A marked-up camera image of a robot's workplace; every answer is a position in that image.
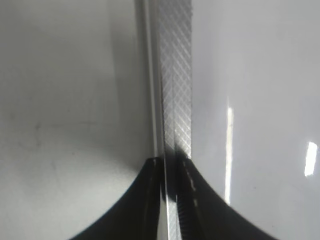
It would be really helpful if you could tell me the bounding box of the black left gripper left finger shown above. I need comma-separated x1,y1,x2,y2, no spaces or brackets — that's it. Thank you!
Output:
73,157,164,240

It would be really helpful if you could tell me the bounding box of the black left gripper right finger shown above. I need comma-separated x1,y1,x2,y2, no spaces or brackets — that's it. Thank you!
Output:
176,158,320,240

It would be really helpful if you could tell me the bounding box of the white board with grey frame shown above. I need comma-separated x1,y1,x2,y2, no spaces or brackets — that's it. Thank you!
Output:
141,0,320,240

